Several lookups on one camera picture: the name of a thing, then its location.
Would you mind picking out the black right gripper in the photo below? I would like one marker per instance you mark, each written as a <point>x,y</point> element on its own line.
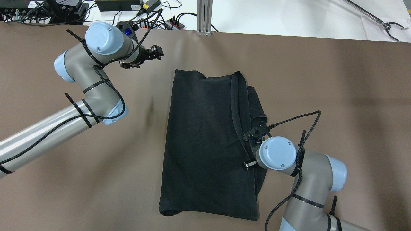
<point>247,165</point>

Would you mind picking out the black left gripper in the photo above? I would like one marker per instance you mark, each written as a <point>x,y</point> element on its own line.
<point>143,56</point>

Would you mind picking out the black printed t-shirt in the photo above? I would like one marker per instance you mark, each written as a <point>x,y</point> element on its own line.
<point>205,153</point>

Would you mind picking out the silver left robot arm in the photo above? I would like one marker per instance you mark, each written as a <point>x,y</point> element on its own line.
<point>100,103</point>

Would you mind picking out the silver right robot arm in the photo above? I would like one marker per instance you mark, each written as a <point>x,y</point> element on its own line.
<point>315,176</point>

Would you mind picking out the red black power strip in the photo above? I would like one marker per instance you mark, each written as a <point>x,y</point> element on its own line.
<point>170,24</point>

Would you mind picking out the black power adapter yellow label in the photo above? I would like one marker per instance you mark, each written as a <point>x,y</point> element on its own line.
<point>147,7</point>

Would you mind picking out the black flat box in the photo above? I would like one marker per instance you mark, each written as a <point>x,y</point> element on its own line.
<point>119,5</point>

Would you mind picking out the metal reacher grabber tool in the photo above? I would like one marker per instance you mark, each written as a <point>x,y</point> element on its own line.
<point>387,26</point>

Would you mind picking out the aluminium frame post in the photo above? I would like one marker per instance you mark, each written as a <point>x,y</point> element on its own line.
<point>204,17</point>

